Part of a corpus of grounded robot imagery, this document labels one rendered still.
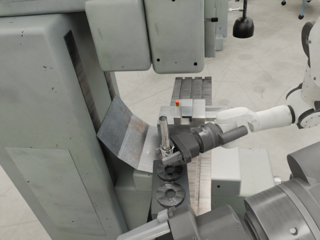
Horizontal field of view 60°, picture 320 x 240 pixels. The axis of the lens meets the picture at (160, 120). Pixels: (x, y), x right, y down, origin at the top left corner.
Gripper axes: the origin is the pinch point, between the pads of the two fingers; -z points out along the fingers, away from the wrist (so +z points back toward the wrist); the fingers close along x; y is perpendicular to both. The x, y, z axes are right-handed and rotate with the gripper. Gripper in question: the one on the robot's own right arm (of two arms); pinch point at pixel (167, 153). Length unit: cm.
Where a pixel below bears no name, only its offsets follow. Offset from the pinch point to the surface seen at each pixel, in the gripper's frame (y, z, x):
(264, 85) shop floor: 119, 184, -150
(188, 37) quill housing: -27.6, 19.5, -18.6
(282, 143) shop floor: 119, 134, -68
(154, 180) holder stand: 8.7, -6.3, 0.8
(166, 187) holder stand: 7.5, -4.2, 6.5
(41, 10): -40, -21, -44
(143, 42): -27.4, 6.2, -25.3
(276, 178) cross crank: 54, 59, -5
